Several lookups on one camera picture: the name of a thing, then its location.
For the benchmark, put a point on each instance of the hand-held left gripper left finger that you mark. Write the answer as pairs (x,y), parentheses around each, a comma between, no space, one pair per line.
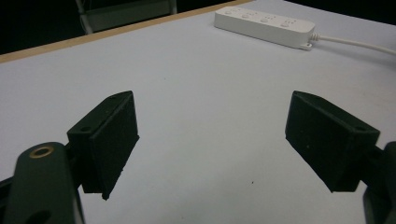
(107,146)

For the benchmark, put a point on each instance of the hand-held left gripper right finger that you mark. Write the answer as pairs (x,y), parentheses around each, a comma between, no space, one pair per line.
(327,140)

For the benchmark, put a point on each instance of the white power strip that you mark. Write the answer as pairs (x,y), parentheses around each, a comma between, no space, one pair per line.
(264,26)

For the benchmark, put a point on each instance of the grey metal stand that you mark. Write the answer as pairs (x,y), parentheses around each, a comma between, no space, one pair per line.
(124,14)

